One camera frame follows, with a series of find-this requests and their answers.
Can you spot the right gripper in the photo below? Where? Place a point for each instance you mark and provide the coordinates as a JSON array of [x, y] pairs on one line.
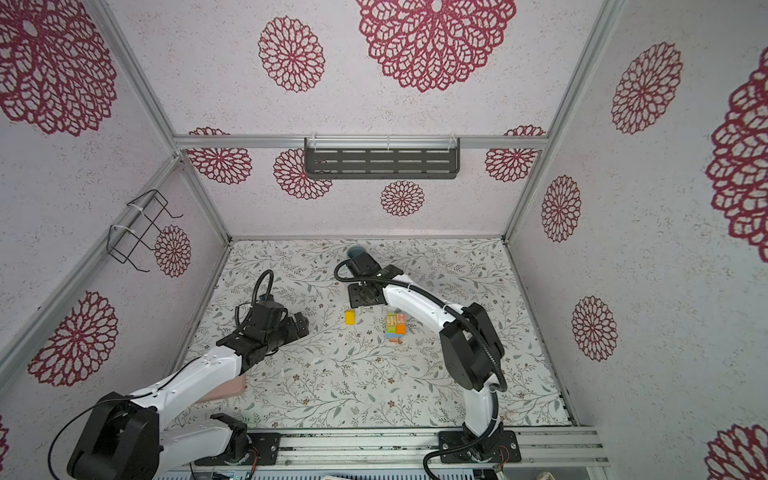
[[354, 295]]

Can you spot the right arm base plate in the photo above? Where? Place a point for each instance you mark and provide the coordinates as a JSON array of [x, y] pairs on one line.
[[500, 447]]

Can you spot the teal cup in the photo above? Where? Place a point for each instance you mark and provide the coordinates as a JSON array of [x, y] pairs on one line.
[[355, 250]]

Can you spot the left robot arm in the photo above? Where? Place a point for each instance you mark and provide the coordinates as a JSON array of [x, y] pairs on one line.
[[130, 436]]

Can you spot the grey wall shelf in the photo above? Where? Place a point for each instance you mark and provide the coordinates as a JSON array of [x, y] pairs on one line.
[[389, 161]]

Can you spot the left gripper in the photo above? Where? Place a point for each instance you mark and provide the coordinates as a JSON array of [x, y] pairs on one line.
[[293, 333]]

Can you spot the yellow triangular block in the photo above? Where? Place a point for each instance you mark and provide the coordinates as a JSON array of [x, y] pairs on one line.
[[350, 317]]

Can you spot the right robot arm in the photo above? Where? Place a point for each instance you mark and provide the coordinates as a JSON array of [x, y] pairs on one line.
[[471, 347]]

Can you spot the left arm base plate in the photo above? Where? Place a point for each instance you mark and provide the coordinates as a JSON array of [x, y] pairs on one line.
[[260, 449]]

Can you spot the pink flat block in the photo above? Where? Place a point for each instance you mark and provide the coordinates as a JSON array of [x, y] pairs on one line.
[[231, 388]]

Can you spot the black wire rack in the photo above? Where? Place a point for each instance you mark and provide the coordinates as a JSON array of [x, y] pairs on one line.
[[126, 236]]

